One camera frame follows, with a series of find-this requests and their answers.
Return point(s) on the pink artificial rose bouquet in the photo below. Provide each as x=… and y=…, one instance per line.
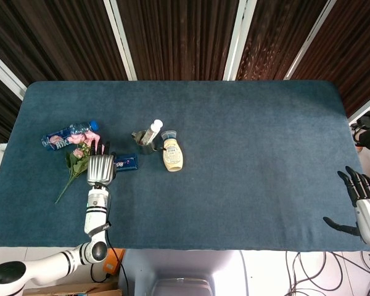
x=78, y=165

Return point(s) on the orange box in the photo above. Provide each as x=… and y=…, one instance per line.
x=114, y=260

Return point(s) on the cream squeeze sauce bottle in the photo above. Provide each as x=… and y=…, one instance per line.
x=172, y=155

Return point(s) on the blue label plastic water bottle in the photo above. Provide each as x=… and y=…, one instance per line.
x=63, y=137

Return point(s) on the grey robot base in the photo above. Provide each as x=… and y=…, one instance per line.
x=182, y=271

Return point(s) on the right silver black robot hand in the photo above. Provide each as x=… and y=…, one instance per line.
x=368, y=212

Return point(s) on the stainless steel milk pitcher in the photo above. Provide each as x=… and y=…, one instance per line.
x=145, y=148

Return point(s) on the brown cardboard box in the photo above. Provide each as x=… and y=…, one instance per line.
x=71, y=290

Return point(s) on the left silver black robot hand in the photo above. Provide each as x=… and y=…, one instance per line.
x=100, y=169

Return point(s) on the teal velvet tablecloth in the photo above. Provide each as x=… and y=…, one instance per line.
x=234, y=154

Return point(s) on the white partition frame post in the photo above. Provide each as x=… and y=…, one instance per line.
x=365, y=111
x=4, y=72
x=239, y=40
x=311, y=40
x=120, y=40

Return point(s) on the white toothpaste tube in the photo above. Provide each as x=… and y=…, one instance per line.
x=152, y=131

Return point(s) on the blue glasses case grey lining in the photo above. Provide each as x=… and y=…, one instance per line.
x=126, y=162

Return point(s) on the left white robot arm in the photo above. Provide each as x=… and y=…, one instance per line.
x=94, y=212

